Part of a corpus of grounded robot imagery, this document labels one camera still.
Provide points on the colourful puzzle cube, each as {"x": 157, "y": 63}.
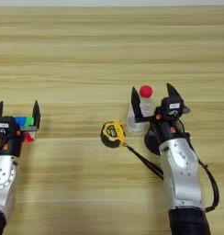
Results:
{"x": 25, "y": 121}

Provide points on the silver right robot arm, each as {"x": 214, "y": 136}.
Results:
{"x": 181, "y": 177}

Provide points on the yellow black tape measure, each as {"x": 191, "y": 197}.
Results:
{"x": 112, "y": 134}

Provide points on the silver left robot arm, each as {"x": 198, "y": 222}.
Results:
{"x": 5, "y": 183}

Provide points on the labelled box on left gripper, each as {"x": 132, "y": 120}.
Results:
{"x": 5, "y": 125}

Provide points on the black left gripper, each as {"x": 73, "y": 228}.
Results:
{"x": 11, "y": 147}

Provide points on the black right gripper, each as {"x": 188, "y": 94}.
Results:
{"x": 169, "y": 130}

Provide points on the labelled box on right gripper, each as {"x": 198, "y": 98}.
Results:
{"x": 172, "y": 108}

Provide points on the clear bottle with red cap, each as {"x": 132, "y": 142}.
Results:
{"x": 146, "y": 91}

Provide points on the labelled box on gripper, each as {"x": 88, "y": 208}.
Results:
{"x": 172, "y": 108}
{"x": 5, "y": 125}

